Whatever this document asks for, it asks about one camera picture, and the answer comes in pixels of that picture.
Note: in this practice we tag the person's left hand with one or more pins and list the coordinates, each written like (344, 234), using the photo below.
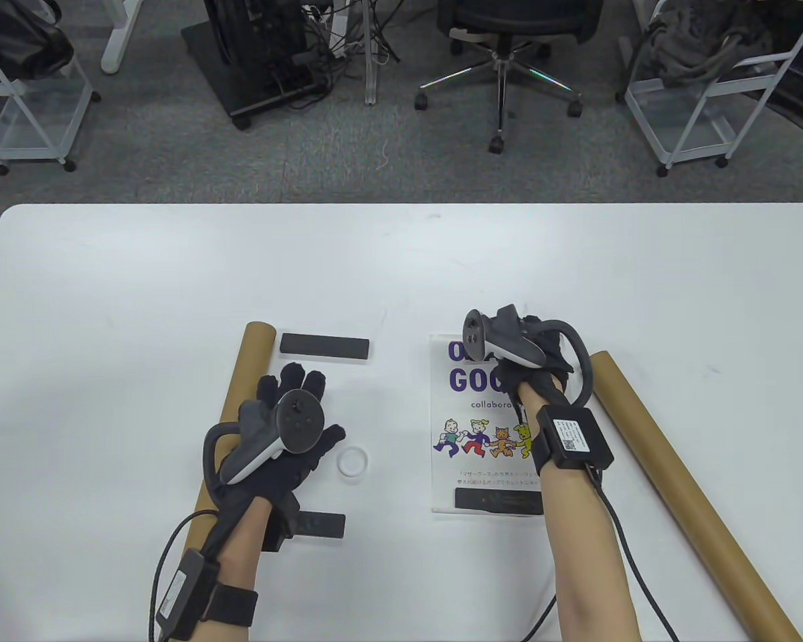
(294, 481)

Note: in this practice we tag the black computer tower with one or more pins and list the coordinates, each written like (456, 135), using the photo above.
(254, 33)

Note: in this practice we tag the black shoulder bag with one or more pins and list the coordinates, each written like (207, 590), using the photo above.
(20, 40)

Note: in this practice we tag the person's right hand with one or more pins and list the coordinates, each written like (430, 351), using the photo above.
(545, 381)

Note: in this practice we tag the white wheeled cart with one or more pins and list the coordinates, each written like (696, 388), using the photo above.
(33, 127)
(682, 127)

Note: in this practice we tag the black wheeled platform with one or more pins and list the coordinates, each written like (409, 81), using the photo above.
(241, 87)

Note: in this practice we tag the brown cardboard mailing tube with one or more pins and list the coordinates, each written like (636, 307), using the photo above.
(251, 361)
(674, 468)

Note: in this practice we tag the black office chair chrome base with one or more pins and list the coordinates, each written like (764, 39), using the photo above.
(508, 13)

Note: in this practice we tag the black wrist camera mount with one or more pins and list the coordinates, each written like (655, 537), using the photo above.
(281, 528)

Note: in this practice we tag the white poster purple lettering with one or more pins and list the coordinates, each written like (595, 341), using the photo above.
(448, 481)

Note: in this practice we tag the black wrist sensor box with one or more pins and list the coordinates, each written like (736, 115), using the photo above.
(184, 592)
(575, 438)

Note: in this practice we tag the black bar weight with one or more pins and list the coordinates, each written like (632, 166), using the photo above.
(495, 500)
(321, 525)
(324, 348)

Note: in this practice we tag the person's left forearm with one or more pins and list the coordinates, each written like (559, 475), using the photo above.
(241, 548)

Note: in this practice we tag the grey crumpled cloth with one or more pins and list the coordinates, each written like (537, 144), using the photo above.
(696, 40)

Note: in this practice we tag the grey white hand controller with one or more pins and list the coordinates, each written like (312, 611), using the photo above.
(298, 421)
(502, 334)

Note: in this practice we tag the person's right forearm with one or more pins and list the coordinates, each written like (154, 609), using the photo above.
(582, 535)

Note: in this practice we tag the white desk leg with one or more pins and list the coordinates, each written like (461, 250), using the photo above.
(122, 40)

